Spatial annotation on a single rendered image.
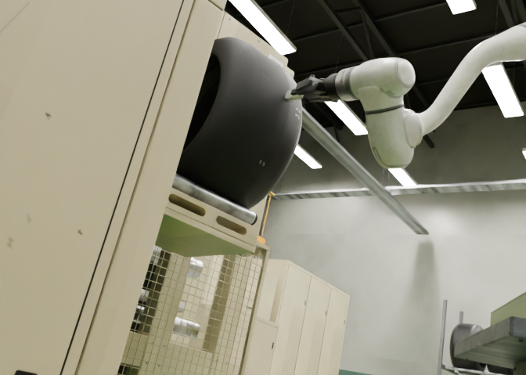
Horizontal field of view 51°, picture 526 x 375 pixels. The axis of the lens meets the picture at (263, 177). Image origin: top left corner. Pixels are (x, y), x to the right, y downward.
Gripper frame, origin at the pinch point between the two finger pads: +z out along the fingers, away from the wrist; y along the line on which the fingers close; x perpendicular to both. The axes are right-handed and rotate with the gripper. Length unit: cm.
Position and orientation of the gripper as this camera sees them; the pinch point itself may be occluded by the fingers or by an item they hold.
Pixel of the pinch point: (294, 94)
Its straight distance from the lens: 169.7
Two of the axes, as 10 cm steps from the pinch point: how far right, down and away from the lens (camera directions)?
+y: -7.1, -4.0, -5.8
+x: -3.0, 9.2, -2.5
